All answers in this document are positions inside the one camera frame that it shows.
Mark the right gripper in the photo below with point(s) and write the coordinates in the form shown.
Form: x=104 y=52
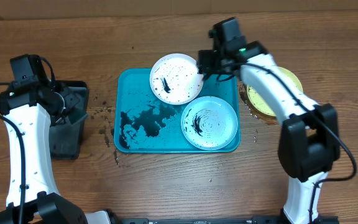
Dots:
x=205 y=65

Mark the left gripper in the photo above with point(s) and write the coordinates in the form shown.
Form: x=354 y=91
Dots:
x=58 y=119

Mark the yellow plate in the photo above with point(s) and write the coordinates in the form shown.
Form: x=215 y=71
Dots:
x=258 y=102

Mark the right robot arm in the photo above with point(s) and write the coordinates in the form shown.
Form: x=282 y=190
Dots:
x=308 y=144

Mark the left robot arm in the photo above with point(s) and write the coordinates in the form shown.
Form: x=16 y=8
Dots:
x=29 y=110

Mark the white dirty plate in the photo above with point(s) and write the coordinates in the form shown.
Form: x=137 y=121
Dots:
x=174 y=79

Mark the black water tray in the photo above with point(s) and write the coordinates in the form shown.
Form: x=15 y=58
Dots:
x=64 y=138

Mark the light blue dirty plate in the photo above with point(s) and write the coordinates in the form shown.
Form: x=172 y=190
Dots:
x=209 y=123

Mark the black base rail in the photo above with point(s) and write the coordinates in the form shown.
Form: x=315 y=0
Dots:
x=254 y=220

